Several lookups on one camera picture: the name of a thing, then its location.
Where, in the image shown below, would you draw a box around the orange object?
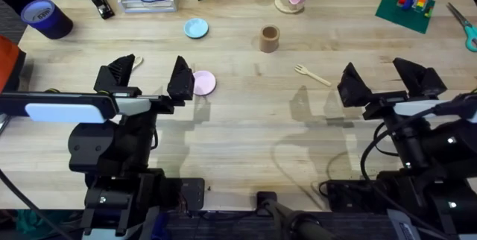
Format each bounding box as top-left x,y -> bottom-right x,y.
0,34 -> 27,94

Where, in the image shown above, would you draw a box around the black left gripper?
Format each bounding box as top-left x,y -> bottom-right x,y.
68,54 -> 196,177

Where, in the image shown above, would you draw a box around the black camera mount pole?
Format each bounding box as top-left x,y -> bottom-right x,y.
256,191 -> 338,240

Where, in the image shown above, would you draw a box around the brown cup container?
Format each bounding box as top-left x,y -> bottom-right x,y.
259,25 -> 281,54

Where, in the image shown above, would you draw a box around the teal scissors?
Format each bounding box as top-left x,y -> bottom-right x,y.
446,1 -> 477,53

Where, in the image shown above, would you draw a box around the pink plate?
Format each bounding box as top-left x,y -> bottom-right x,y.
192,70 -> 218,97

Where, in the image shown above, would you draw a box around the wooden fork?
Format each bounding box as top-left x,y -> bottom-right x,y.
294,63 -> 332,87

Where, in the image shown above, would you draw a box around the green board with toy blocks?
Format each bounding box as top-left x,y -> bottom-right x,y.
374,0 -> 452,35

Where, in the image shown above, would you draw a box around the purple tape roll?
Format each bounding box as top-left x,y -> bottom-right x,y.
20,0 -> 75,40

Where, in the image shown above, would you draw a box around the black cable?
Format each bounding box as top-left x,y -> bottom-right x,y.
358,107 -> 448,240
0,168 -> 63,240

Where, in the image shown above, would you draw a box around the light blue plate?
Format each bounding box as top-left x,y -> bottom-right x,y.
183,17 -> 209,40

